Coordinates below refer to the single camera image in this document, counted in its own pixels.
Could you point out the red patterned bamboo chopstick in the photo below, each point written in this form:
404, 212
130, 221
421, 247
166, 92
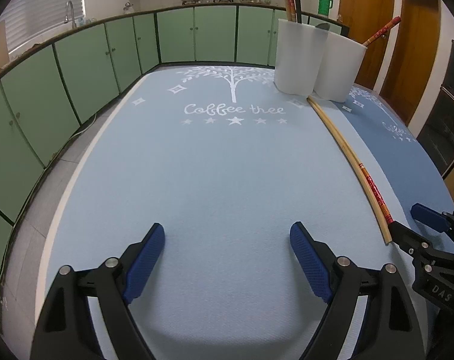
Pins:
382, 205

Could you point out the dark blue table mat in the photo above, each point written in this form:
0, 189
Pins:
408, 168

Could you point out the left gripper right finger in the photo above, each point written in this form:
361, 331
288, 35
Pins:
389, 329

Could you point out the chrome sink faucet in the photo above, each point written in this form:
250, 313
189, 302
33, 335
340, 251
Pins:
70, 14

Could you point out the white two-compartment utensil holder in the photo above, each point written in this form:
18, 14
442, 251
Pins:
312, 60

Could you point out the black glass cabinet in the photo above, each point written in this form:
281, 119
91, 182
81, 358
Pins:
437, 134

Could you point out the right wooden door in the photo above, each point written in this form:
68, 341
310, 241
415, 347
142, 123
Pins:
413, 56

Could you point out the plain bamboo chopstick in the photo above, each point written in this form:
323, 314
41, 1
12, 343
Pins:
353, 160

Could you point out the wooden door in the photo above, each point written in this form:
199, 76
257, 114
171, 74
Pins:
364, 18
413, 56

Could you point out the green thermos flask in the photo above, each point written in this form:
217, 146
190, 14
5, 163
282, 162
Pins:
324, 7

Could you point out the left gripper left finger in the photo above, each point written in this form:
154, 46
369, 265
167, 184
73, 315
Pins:
65, 327

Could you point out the left wooden door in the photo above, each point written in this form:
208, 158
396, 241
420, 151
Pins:
364, 18

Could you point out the green lower kitchen cabinets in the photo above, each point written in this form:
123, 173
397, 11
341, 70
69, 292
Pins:
56, 87

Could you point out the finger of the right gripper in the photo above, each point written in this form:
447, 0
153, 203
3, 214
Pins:
407, 240
438, 221

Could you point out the light blue table mat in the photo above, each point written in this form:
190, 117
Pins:
226, 179

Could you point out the window roller blind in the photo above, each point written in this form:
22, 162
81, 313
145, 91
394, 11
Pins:
25, 19

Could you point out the pink bamboo chopstick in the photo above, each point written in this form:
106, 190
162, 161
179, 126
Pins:
386, 28

